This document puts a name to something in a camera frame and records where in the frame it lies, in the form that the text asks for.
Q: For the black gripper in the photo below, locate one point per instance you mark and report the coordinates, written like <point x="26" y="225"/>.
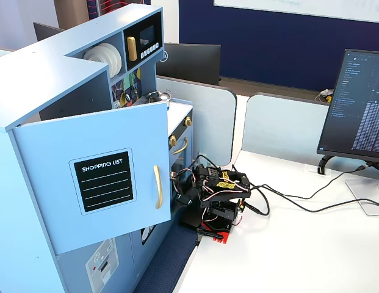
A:
<point x="189" y="195"/>

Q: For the blue shopping list cabinet door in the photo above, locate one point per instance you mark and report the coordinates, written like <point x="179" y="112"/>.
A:
<point x="49" y="198"/>

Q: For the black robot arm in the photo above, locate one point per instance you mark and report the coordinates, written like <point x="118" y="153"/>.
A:
<point x="225" y="195"/>

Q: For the blue oven door with window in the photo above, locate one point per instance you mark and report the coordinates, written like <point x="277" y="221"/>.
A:
<point x="180" y="158"/>

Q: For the blue dishwasher print door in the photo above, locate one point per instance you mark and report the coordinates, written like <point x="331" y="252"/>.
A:
<point x="137" y="253"/>

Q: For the blue door with dispenser print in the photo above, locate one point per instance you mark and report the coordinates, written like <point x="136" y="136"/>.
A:
<point x="73" y="274"/>

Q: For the black flat block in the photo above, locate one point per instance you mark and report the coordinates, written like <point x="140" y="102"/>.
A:
<point x="190" y="221"/>

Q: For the gold stove knob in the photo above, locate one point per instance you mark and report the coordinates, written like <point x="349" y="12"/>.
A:
<point x="173" y="140"/>
<point x="187" y="121"/>

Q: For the light blue desk divider panel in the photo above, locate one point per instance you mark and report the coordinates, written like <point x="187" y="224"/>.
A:
<point x="207" y="122"/>
<point x="283" y="128"/>

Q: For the steel toy pot with lid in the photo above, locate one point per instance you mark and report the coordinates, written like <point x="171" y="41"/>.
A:
<point x="161" y="96"/>

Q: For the small hanging toy utensil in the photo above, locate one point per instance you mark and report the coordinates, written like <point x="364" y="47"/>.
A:
<point x="127" y="97"/>
<point x="135" y="90"/>

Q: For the black monitor with round logo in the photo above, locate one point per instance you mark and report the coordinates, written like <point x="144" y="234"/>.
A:
<point x="192" y="64"/>

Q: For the white desk grommet plate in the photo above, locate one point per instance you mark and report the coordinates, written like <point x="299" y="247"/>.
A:
<point x="311" y="169"/>

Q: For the white toy plate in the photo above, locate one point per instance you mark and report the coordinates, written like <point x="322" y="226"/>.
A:
<point x="94" y="55"/>
<point x="113" y="61"/>
<point x="118" y="65"/>

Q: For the silver monitor stand base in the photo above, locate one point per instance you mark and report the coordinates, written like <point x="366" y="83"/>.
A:
<point x="364" y="190"/>

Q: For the blue toy kitchen body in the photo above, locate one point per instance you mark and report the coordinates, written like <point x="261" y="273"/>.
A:
<point x="39" y="76"/>

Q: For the lit computer monitor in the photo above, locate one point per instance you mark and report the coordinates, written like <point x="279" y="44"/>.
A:
<point x="354" y="107"/>

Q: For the dark banner with red lines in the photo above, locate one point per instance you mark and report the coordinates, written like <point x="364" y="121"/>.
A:
<point x="94" y="7"/>

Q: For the plain black monitor back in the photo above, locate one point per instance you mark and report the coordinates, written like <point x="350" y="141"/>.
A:
<point x="45" y="32"/>

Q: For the white whiteboard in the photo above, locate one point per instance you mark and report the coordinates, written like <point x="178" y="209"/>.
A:
<point x="299" y="6"/>

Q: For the small silver gripper camera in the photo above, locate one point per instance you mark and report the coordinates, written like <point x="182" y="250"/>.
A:
<point x="172" y="175"/>

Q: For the red robot base mount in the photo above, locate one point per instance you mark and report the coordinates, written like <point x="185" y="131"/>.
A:
<point x="221" y="236"/>

